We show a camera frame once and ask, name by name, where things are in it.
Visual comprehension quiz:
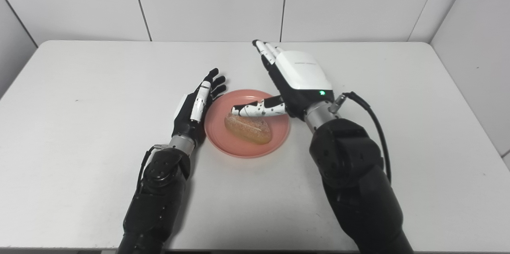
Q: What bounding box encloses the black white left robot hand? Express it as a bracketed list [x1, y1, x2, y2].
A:
[171, 68, 227, 147]

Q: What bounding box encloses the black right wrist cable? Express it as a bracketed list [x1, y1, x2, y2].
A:
[329, 92, 393, 185]

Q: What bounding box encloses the pink round plate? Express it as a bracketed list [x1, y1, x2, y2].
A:
[204, 89, 290, 159]

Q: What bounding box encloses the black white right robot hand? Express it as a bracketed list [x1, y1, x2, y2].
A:
[231, 39, 334, 119]

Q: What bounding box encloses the golden bread roll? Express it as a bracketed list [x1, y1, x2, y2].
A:
[224, 111, 273, 145]

